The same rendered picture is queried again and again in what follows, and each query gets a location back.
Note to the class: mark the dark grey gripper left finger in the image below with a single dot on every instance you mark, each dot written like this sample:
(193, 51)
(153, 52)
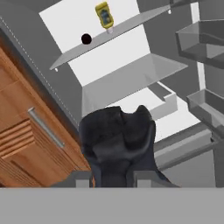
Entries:
(82, 178)

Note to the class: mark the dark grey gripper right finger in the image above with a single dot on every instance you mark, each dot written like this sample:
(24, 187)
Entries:
(143, 178)

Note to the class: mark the dark blue-black pitcher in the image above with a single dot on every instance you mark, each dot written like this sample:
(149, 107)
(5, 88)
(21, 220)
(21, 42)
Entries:
(116, 140)

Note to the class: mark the glass fridge shelf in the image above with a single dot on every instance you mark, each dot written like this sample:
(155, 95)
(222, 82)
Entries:
(116, 33)
(128, 81)

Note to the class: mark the dark purple eggplant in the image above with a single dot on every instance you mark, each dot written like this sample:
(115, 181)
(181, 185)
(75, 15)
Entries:
(86, 38)

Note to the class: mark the yellow mustard bottle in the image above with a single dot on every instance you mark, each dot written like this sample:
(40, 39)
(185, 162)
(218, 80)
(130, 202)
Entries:
(104, 16)

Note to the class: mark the white fridge crisper drawer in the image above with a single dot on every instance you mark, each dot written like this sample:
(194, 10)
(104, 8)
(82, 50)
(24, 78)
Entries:
(164, 100)

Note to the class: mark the wooden cupboard door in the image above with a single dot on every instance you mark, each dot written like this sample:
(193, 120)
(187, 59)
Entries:
(23, 116)

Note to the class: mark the clear fridge door bin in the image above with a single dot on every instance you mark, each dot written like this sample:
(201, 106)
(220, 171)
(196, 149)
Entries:
(201, 40)
(208, 109)

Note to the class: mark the grey fridge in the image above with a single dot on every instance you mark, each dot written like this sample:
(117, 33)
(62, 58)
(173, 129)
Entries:
(32, 26)

